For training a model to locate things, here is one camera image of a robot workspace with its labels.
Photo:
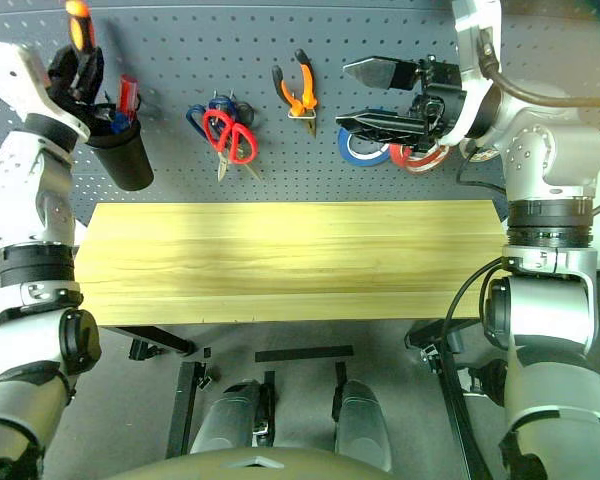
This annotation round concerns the black floor tape strip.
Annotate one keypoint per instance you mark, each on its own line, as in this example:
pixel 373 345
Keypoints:
pixel 304 354

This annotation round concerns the orange and black screwdriver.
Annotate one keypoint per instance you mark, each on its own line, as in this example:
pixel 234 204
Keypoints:
pixel 80 25

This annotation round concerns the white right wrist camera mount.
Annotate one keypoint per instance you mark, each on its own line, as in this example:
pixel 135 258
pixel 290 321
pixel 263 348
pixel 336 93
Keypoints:
pixel 472 65

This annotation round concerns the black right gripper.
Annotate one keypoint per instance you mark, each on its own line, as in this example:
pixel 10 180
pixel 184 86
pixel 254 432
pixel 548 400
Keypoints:
pixel 442 100

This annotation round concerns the small clear red tape roll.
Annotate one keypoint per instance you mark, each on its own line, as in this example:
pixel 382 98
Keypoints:
pixel 425 164

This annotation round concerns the dark olive rounded body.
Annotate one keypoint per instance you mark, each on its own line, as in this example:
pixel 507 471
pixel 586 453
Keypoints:
pixel 255 467

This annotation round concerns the red and blue screwdriver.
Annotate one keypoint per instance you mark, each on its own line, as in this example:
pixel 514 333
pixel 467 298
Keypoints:
pixel 127 97

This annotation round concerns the black upright metal bar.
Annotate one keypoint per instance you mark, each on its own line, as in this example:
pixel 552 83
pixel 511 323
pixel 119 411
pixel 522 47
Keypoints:
pixel 182 410

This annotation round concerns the grey rounded leg cover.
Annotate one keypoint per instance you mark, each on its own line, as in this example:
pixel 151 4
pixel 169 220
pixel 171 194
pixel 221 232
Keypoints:
pixel 227 417
pixel 362 425

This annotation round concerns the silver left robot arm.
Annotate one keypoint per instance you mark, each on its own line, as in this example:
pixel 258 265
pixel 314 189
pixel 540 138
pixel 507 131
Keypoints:
pixel 30 200

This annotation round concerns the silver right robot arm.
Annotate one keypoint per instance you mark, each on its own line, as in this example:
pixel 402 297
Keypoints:
pixel 545 300

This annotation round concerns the grey pegboard tool wall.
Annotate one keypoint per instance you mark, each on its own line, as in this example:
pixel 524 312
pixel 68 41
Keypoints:
pixel 205 50

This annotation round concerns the orange and black pliers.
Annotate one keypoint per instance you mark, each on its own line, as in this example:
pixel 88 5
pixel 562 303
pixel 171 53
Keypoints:
pixel 304 85

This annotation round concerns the blue tape roll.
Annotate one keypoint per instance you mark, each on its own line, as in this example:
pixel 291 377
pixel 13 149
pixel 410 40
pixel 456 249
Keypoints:
pixel 347 150

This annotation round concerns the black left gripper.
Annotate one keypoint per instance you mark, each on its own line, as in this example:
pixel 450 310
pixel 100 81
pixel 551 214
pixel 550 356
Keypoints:
pixel 72 102

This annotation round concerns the white tape roll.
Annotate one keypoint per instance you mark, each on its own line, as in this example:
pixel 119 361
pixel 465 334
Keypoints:
pixel 480 156

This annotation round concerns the black plastic cup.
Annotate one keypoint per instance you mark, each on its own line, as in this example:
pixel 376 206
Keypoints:
pixel 125 160

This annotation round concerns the large red tape roll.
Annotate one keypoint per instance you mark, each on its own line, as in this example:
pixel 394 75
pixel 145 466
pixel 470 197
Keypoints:
pixel 396 154

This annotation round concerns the black table leg frame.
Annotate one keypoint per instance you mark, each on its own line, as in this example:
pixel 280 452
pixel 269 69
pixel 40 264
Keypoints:
pixel 160 340
pixel 452 380

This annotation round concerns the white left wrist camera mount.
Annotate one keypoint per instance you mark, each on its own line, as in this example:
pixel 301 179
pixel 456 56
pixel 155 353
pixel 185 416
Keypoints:
pixel 20 75

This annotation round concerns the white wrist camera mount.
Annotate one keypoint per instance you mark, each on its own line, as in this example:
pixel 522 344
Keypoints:
pixel 20 75
pixel 472 65

